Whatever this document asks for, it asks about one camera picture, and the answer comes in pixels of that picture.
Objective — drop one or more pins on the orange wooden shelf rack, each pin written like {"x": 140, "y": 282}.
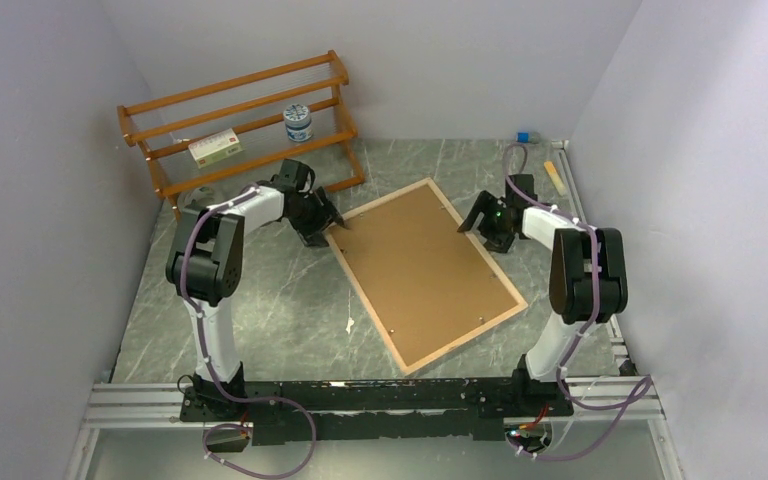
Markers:
{"x": 252, "y": 105}

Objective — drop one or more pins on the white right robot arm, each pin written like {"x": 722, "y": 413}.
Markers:
{"x": 587, "y": 278}

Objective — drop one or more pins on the aluminium rail frame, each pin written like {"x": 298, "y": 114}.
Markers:
{"x": 297, "y": 317}

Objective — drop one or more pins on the small yellow wooden stick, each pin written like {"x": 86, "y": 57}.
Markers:
{"x": 555, "y": 178}

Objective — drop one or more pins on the white blue jar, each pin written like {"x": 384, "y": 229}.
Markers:
{"x": 298, "y": 122}

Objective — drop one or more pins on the light wooden picture frame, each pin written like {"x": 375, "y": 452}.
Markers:
{"x": 364, "y": 298}

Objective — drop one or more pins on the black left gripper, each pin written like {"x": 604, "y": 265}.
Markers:
{"x": 309, "y": 234}

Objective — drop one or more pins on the clear tape roll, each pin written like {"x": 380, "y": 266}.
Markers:
{"x": 202, "y": 196}

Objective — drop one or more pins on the white green box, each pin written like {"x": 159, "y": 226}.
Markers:
{"x": 214, "y": 148}

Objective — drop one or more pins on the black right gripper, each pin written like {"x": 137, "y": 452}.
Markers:
{"x": 488, "y": 204}

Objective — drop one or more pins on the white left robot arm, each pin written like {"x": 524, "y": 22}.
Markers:
{"x": 205, "y": 262}

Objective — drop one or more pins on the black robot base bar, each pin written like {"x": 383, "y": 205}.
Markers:
{"x": 482, "y": 408}

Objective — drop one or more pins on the blue capped small bottle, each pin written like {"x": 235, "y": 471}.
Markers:
{"x": 528, "y": 137}

